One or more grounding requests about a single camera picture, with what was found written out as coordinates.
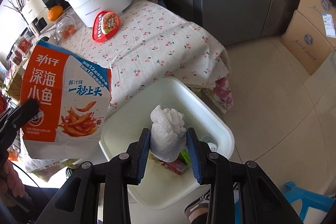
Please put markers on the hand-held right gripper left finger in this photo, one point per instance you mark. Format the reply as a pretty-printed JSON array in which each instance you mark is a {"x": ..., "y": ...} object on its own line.
[{"x": 144, "y": 158}]

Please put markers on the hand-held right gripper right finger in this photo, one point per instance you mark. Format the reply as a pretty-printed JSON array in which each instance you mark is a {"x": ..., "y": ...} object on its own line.
[{"x": 194, "y": 158}]

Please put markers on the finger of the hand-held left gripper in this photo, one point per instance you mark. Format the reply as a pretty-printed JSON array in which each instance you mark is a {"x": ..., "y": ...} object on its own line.
[{"x": 27, "y": 111}]

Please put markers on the green snack bag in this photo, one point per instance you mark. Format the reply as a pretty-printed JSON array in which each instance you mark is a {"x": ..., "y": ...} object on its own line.
[{"x": 185, "y": 157}]

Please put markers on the red drink can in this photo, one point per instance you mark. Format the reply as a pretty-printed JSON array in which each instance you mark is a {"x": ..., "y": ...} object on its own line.
[{"x": 176, "y": 166}]

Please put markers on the white paper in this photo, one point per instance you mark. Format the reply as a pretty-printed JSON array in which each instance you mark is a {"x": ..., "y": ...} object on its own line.
[{"x": 168, "y": 134}]

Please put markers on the orange white snack box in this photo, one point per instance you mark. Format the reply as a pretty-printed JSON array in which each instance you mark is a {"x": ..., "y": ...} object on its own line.
[{"x": 78, "y": 87}]

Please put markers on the white plastic bin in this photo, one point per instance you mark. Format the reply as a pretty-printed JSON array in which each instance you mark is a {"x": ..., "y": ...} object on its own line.
[{"x": 183, "y": 98}]

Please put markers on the person's left hand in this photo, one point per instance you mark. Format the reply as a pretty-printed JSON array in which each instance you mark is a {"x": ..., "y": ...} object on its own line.
[{"x": 10, "y": 179}]

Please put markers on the striped shoe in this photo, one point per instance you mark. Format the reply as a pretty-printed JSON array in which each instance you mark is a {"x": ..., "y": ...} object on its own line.
[
  {"x": 70, "y": 172},
  {"x": 197, "y": 204}
]

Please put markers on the clear jar red label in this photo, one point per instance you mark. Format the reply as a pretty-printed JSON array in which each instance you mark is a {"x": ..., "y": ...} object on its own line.
[
  {"x": 25, "y": 45},
  {"x": 17, "y": 58}
]

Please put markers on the floral under tablecloth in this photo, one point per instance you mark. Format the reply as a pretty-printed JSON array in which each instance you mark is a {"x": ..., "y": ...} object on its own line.
[{"x": 223, "y": 92}]

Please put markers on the cream ceramic bowl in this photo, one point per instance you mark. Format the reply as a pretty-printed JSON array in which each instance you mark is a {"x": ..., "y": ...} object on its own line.
[{"x": 46, "y": 39}]

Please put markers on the small tangerine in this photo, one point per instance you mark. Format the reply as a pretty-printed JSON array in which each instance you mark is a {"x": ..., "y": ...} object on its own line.
[
  {"x": 71, "y": 29},
  {"x": 64, "y": 34}
]

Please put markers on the white air fryer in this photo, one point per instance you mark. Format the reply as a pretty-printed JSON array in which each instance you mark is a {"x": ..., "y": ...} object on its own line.
[{"x": 31, "y": 16}]

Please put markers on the glass jar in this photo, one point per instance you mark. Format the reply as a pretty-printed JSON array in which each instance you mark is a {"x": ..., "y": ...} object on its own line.
[{"x": 67, "y": 22}]

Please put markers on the large orange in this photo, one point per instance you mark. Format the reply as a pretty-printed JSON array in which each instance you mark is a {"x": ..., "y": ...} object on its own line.
[{"x": 55, "y": 13}]

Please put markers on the dried branches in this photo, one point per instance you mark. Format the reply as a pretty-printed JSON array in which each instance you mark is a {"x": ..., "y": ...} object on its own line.
[{"x": 13, "y": 6}]

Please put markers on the red instant noodle bowl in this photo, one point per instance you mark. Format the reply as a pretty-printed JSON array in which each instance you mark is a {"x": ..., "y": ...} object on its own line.
[{"x": 106, "y": 26}]

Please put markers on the cherry print tablecloth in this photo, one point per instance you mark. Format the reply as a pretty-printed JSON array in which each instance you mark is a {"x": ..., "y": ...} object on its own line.
[{"x": 157, "y": 37}]

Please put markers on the blue plastic stool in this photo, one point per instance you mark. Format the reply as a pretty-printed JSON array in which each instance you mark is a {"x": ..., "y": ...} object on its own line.
[{"x": 309, "y": 197}]

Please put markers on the brown cardboard box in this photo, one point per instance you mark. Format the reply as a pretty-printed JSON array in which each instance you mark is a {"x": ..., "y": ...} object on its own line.
[
  {"x": 317, "y": 3},
  {"x": 307, "y": 48}
]

